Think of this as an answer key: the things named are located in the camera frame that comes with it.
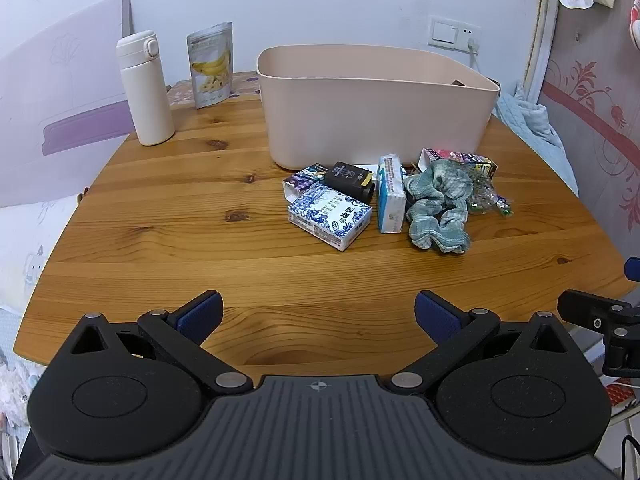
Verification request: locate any white thermos bottle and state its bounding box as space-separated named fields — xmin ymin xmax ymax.
xmin=116 ymin=30 xmax=176 ymax=147

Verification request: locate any pink colourful box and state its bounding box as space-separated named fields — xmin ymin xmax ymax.
xmin=419 ymin=147 xmax=499 ymax=179

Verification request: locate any black small box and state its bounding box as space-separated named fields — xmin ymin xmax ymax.
xmin=324 ymin=161 xmax=376 ymax=206

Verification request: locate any white wall switch socket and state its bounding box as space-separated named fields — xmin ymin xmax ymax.
xmin=428 ymin=16 xmax=481 ymax=52

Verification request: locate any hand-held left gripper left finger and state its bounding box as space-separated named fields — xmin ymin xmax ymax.
xmin=67 ymin=289 xmax=254 ymax=395

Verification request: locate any banana chip pouch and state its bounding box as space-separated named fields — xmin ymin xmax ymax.
xmin=186 ymin=21 xmax=234 ymax=110

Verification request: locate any blue white milk carton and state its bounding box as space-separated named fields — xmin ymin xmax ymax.
xmin=376 ymin=154 xmax=408 ymax=234

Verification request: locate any floral pink headboard panel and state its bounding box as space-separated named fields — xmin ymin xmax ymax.
xmin=522 ymin=0 xmax=640 ymax=256

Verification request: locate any clear bag of green bits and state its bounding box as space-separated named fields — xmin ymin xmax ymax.
xmin=462 ymin=165 xmax=515 ymax=218

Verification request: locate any beige plastic storage bin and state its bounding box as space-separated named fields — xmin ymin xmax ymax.
xmin=256 ymin=45 xmax=501 ymax=171

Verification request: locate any white plug with cable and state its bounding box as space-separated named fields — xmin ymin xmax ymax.
xmin=467 ymin=40 xmax=488 ymax=78

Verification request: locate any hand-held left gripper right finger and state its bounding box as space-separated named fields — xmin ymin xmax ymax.
xmin=391 ymin=289 xmax=572 ymax=395

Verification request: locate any dark purple box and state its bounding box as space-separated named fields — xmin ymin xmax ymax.
xmin=282 ymin=161 xmax=328 ymax=203

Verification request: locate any green checked cloth scrunchie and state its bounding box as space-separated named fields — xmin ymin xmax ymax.
xmin=402 ymin=159 xmax=473 ymax=255

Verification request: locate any white printed bedding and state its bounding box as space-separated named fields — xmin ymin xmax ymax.
xmin=0 ymin=194 xmax=83 ymax=461

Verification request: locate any blue white patterned box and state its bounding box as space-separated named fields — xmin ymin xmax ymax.
xmin=287 ymin=182 xmax=373 ymax=252

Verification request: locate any black cable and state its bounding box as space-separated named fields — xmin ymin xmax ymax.
xmin=620 ymin=432 xmax=640 ymax=480

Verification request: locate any light blue quilted blanket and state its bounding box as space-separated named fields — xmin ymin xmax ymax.
xmin=495 ymin=82 xmax=581 ymax=196

